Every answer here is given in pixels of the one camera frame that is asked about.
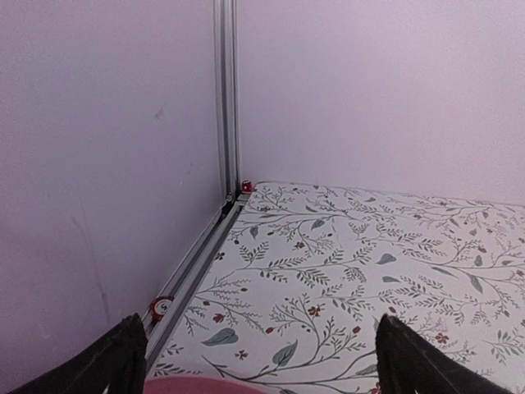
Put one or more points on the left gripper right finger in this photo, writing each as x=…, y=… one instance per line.
x=407, y=363

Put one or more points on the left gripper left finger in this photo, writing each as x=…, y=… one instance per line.
x=115, y=363

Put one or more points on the red round token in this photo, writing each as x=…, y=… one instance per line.
x=159, y=307

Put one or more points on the pink plate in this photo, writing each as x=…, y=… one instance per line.
x=196, y=385

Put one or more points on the floral patterned table mat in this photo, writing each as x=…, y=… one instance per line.
x=292, y=300

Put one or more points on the small red corner knob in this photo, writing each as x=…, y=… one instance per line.
x=246, y=187

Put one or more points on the left side aluminium rail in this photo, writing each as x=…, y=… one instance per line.
x=186, y=279

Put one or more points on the left aluminium frame post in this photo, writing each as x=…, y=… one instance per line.
x=225, y=53

